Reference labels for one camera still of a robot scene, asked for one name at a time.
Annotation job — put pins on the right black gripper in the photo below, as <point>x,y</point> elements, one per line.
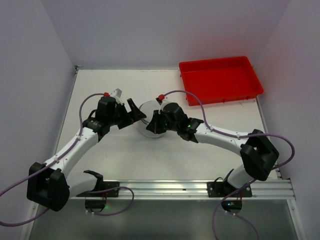
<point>158,122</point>

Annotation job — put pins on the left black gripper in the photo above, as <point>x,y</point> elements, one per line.
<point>124,114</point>

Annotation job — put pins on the white mesh laundry bag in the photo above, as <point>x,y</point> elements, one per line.
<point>148,108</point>

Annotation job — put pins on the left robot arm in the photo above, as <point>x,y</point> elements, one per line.
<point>49,184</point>

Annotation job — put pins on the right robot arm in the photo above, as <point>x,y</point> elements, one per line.
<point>257,153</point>

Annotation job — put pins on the red plastic tray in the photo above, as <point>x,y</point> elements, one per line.
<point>221,80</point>

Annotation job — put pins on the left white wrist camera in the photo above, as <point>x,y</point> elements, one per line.
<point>116,94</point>

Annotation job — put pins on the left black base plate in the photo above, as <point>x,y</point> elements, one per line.
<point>97,200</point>

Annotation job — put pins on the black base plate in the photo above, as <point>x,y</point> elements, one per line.
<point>219,188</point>
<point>97,200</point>

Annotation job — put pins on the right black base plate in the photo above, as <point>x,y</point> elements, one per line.
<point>219,188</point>

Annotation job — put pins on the aluminium mounting rail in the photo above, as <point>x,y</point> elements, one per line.
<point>198,190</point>

